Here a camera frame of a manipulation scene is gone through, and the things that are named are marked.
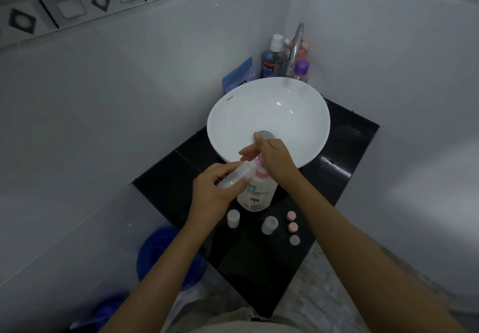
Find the person's left hand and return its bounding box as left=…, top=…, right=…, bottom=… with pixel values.
left=187, top=161, right=252, bottom=229

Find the person's right hand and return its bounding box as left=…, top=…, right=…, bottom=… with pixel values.
left=239, top=131, right=302, bottom=186

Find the white hand sanitizer pump bottle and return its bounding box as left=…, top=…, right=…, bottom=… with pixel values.
left=236, top=155, right=279, bottom=213

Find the person's right forearm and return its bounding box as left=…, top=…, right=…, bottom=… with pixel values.
left=286, top=168, right=469, bottom=333

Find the person's left forearm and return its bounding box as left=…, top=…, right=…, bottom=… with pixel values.
left=99, top=218, right=220, bottom=333

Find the person's white printed shirt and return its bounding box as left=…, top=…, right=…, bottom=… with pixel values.
left=179, top=305, right=300, bottom=333

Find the white ceramic sink basin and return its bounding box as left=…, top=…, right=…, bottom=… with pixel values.
left=206, top=77, right=331, bottom=171

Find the blue plastic bucket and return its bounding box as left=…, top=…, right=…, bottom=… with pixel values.
left=136, top=225, right=207, bottom=291

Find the blue pouch packet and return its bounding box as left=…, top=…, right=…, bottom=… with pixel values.
left=222, top=57, right=255, bottom=94

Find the blue mouthwash bottle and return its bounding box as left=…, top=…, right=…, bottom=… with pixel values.
left=260, top=34, right=287, bottom=79

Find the purple capped bottle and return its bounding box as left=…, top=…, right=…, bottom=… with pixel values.
left=292, top=59, right=310, bottom=83

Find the pink red tube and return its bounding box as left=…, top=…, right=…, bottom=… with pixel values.
left=284, top=38, right=310, bottom=62

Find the chrome faucet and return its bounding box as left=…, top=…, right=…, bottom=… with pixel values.
left=286, top=22, right=305, bottom=79

